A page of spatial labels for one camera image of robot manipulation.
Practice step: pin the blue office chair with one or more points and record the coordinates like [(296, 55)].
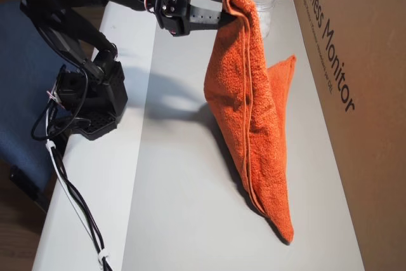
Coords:
[(19, 118)]

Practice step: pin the orange terry towel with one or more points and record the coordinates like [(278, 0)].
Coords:
[(253, 109)]

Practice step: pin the grey table mat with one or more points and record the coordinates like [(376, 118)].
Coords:
[(190, 220)]

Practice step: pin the clear plastic jar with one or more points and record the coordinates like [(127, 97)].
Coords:
[(268, 1)]

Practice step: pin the brown Business Monitor cardboard box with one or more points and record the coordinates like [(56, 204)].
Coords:
[(364, 156)]

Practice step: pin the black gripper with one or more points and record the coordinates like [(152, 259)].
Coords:
[(176, 14)]

